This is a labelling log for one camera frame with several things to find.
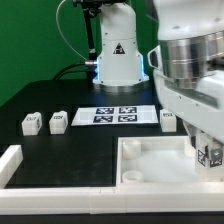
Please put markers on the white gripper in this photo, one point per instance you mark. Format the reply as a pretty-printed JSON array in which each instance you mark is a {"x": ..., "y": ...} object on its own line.
[{"x": 201, "y": 107}]

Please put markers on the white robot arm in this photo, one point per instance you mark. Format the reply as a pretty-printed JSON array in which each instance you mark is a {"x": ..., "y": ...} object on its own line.
[{"x": 188, "y": 63}]

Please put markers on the white square tabletop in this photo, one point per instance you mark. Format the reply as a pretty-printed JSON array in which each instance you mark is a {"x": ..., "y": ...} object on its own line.
[{"x": 162, "y": 159}]

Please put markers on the white fiducial marker sheet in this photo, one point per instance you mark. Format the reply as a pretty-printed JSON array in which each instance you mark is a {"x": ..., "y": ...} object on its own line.
[{"x": 143, "y": 114}]

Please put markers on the white U-shaped obstacle fence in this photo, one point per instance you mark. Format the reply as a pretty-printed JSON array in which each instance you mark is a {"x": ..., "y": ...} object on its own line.
[{"x": 132, "y": 198}]

